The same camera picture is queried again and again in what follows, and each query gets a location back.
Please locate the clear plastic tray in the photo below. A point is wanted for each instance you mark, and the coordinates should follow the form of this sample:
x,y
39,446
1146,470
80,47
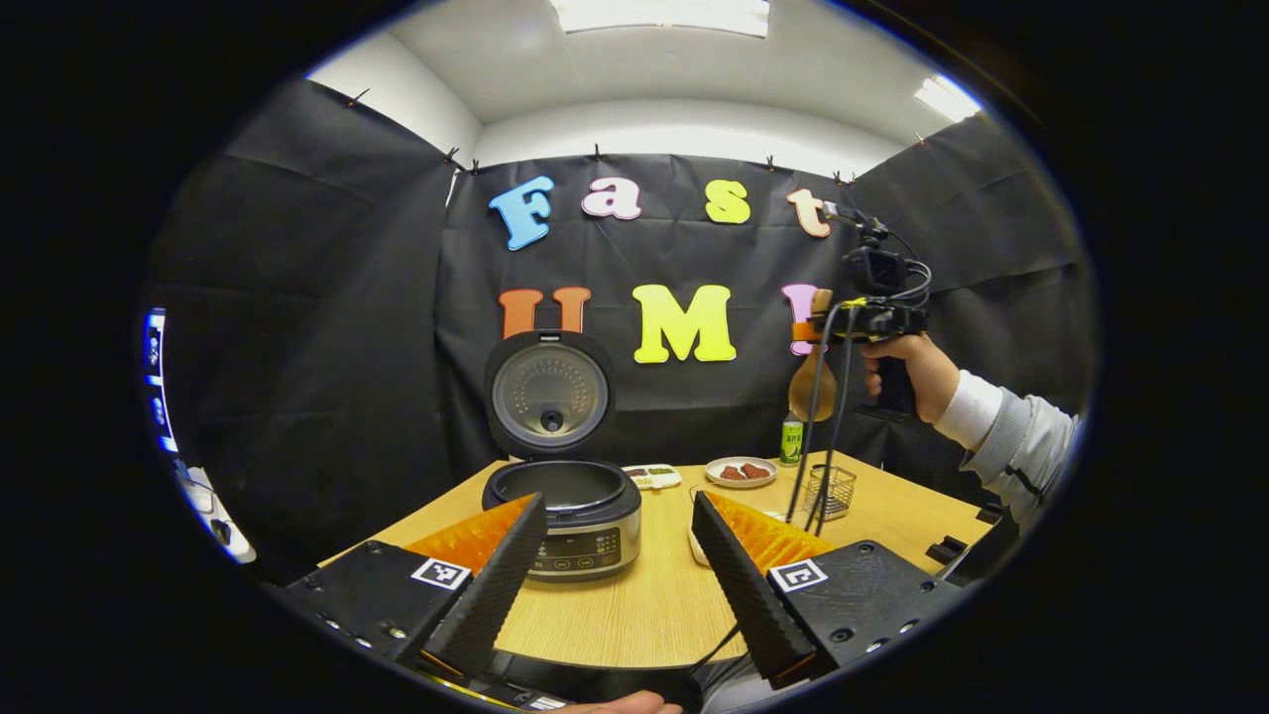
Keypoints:
x,y
783,516

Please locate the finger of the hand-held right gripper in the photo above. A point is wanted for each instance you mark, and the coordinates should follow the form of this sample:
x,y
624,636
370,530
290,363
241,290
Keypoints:
x,y
805,332

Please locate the white round plate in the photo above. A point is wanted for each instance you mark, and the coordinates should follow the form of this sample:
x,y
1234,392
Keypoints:
x,y
716,481

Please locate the wooden spoon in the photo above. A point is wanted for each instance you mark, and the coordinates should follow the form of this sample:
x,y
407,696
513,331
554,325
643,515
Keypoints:
x,y
808,392

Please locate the white side table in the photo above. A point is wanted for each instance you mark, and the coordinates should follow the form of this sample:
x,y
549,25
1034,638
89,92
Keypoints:
x,y
213,511

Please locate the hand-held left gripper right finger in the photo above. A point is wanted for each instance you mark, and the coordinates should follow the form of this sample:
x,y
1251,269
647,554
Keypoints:
x,y
749,595

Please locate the grey rice cooker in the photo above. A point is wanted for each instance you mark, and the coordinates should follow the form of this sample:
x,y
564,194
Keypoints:
x,y
555,397

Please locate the large ceiling light panel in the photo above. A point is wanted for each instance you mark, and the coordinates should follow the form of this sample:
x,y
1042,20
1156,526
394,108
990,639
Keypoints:
x,y
659,15

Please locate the white divided bean dish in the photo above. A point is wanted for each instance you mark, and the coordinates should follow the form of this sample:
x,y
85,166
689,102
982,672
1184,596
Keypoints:
x,y
652,478

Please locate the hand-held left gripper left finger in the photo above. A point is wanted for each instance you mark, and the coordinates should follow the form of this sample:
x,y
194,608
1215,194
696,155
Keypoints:
x,y
496,595

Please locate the lit monitor screen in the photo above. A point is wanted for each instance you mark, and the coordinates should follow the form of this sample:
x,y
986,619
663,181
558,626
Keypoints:
x,y
157,382

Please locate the green drink bottle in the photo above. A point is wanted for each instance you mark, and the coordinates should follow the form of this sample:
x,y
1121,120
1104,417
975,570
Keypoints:
x,y
791,443

